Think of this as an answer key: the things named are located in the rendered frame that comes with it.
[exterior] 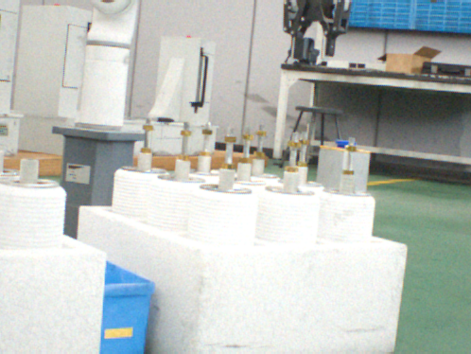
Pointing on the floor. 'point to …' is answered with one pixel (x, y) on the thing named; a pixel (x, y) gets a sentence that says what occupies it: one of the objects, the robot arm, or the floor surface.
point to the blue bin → (124, 310)
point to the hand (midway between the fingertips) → (311, 52)
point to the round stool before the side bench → (312, 128)
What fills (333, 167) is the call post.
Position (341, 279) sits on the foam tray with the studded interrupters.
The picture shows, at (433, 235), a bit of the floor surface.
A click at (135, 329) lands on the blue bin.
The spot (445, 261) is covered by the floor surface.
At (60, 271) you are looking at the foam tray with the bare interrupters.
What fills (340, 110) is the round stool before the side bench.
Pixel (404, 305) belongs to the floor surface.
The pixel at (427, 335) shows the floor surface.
